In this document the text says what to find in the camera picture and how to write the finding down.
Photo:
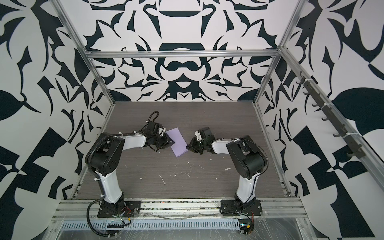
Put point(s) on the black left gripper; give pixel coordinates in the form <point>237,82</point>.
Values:
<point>168,142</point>

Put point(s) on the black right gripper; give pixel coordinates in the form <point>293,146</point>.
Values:
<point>193,146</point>

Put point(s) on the lilac square paper sheet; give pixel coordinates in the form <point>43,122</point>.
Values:
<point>180,145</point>

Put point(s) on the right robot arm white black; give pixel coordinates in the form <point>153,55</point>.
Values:
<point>249,160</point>

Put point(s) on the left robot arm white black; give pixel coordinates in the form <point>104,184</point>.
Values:
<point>104,156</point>

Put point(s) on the small green circuit board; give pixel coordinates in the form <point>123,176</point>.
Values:
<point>246,226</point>

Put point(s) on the aluminium horizontal back bar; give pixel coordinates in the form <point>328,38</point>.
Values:
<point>180,54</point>

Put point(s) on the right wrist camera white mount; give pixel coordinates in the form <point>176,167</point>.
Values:
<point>198,135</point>

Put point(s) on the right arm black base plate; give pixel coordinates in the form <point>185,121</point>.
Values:
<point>236,207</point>

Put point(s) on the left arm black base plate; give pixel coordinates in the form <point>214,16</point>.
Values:
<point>124,209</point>

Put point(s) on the white slotted cable duct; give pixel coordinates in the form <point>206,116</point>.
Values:
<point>187,224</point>

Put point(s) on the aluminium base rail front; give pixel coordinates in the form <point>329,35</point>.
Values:
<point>181,209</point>

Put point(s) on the aluminium frame corner post left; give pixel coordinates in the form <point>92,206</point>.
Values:
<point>65,20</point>

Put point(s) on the aluminium frame corner post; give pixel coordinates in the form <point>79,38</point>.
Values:
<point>277,56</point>
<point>65,20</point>

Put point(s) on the hook rail on right wall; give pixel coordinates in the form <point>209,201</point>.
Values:
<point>332,116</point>

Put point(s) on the aluminium frame corner post right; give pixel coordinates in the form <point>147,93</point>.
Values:
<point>277,56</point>

